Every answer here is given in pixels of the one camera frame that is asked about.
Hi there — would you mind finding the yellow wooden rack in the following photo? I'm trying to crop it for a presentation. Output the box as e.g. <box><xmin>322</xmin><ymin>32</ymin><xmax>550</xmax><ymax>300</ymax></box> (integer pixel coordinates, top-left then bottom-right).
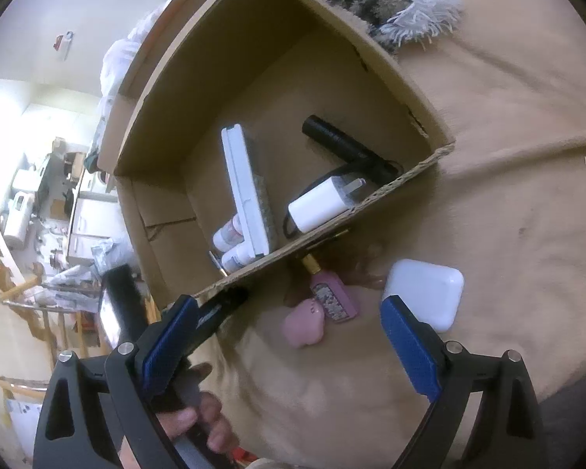
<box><xmin>0</xmin><ymin>215</ymin><xmax>103</xmax><ymax>401</ymax></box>

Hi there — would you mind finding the white power strip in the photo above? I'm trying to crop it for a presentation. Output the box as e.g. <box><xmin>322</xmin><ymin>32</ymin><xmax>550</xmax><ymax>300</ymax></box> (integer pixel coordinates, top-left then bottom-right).
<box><xmin>221</xmin><ymin>126</ymin><xmax>279</xmax><ymax>259</ymax></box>

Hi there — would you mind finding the pink heart charm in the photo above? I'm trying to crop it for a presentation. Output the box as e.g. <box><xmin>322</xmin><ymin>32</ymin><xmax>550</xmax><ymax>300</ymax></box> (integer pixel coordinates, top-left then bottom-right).
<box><xmin>282</xmin><ymin>298</ymin><xmax>331</xmax><ymax>349</ymax></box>

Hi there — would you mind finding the white earbuds case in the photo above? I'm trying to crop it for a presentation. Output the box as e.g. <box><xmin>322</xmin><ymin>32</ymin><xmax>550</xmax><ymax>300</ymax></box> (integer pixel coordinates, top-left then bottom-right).
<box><xmin>382</xmin><ymin>259</ymin><xmax>465</xmax><ymax>334</ymax></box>

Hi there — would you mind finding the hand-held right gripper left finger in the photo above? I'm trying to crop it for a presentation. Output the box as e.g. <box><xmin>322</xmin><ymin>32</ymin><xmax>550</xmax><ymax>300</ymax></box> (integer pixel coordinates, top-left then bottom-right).
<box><xmin>32</xmin><ymin>294</ymin><xmax>199</xmax><ymax>469</ymax></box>

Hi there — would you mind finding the cardboard box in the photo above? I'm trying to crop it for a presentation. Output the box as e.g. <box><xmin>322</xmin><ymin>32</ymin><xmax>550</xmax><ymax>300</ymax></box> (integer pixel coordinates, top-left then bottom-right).
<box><xmin>98</xmin><ymin>0</ymin><xmax>456</xmax><ymax>314</ymax></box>

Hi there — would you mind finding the white kitchen cabinet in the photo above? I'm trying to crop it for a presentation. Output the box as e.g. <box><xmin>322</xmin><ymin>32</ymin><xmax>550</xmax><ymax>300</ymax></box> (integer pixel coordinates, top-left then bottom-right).
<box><xmin>68</xmin><ymin>190</ymin><xmax>128</xmax><ymax>265</ymax></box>

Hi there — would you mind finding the white duvet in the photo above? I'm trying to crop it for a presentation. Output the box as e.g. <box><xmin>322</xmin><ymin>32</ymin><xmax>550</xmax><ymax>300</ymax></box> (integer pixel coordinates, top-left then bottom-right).
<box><xmin>98</xmin><ymin>24</ymin><xmax>150</xmax><ymax>108</ymax></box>

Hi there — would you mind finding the red and white wall holder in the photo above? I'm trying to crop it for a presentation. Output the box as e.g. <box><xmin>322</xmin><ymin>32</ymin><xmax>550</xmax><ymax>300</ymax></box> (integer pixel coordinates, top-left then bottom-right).
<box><xmin>54</xmin><ymin>32</ymin><xmax>75</xmax><ymax>60</ymax></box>

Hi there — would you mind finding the black pen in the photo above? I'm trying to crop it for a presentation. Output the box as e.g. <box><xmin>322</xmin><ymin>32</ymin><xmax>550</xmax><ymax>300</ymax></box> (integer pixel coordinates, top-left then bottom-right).
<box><xmin>207</xmin><ymin>251</ymin><xmax>226</xmax><ymax>280</ymax></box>

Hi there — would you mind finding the red and white small bottle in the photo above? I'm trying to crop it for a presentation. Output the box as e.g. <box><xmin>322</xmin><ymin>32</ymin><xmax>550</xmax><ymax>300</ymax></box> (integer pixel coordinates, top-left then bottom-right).
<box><xmin>212</xmin><ymin>215</ymin><xmax>245</xmax><ymax>251</ymax></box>

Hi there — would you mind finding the white plastic bag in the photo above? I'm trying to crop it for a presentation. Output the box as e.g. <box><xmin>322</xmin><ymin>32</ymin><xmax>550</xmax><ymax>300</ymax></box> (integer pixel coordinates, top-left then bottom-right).
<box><xmin>90</xmin><ymin>238</ymin><xmax>138</xmax><ymax>275</ymax></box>

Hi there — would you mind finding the black flashlight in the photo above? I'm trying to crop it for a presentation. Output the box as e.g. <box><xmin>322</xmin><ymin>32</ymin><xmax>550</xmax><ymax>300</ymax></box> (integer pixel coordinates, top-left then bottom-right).
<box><xmin>302</xmin><ymin>115</ymin><xmax>402</xmax><ymax>187</ymax></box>

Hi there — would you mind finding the pink perfume bottle keychain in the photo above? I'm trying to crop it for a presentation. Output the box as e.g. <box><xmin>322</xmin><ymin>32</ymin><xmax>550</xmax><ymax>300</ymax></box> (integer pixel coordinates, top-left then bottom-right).
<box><xmin>300</xmin><ymin>254</ymin><xmax>361</xmax><ymax>324</ymax></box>

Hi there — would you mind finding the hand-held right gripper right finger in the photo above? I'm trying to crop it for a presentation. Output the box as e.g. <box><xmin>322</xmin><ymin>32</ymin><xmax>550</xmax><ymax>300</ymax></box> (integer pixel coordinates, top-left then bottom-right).
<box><xmin>380</xmin><ymin>295</ymin><xmax>548</xmax><ymax>469</ymax></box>

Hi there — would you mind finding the person's left hand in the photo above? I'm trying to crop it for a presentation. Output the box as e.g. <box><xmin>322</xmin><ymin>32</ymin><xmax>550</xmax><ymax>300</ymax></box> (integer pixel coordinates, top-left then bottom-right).
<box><xmin>154</xmin><ymin>362</ymin><xmax>238</xmax><ymax>455</ymax></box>

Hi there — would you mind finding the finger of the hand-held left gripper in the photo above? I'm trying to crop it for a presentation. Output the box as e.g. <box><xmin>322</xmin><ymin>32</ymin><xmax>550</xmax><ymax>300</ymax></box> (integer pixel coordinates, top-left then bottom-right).
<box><xmin>223</xmin><ymin>286</ymin><xmax>249</xmax><ymax>314</ymax></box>

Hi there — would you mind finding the white charger plug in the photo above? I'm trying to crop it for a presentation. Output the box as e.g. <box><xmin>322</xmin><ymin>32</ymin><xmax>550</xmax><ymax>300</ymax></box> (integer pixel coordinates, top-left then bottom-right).
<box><xmin>288</xmin><ymin>176</ymin><xmax>367</xmax><ymax>233</ymax></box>

